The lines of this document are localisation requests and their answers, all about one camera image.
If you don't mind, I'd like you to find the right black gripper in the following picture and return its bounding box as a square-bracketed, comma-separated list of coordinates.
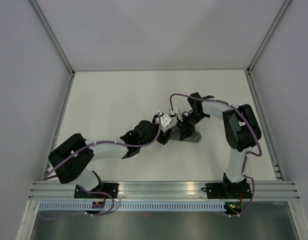
[177, 111, 207, 140]

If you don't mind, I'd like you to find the grey cloth napkin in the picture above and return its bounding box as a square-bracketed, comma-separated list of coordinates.
[170, 125, 202, 143]

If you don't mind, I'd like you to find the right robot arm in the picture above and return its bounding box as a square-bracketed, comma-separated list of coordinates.
[180, 92, 262, 199]

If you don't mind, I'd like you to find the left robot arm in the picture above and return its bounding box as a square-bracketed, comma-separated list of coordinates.
[48, 116, 172, 198]

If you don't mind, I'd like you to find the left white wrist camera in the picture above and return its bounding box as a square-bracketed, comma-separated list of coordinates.
[154, 111, 177, 133]

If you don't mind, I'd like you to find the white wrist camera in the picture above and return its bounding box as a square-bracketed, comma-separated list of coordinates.
[154, 111, 177, 133]
[168, 106, 180, 118]

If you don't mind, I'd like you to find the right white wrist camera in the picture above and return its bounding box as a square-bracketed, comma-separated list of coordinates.
[168, 106, 180, 118]

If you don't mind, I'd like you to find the aluminium cage frame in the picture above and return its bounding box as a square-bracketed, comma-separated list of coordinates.
[38, 0, 301, 180]

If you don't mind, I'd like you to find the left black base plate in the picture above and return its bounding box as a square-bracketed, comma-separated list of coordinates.
[74, 182, 119, 199]

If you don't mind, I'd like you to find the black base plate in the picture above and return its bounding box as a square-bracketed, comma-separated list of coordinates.
[202, 182, 252, 200]
[74, 182, 119, 199]

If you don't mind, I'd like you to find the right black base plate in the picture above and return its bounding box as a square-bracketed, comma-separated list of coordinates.
[202, 182, 252, 200]

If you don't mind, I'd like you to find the aluminium front rail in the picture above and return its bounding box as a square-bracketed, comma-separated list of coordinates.
[28, 180, 300, 202]

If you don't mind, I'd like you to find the white slotted cable duct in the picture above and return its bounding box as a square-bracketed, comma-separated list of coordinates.
[38, 201, 225, 212]

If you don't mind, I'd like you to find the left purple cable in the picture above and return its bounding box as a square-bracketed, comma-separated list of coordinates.
[41, 112, 162, 191]

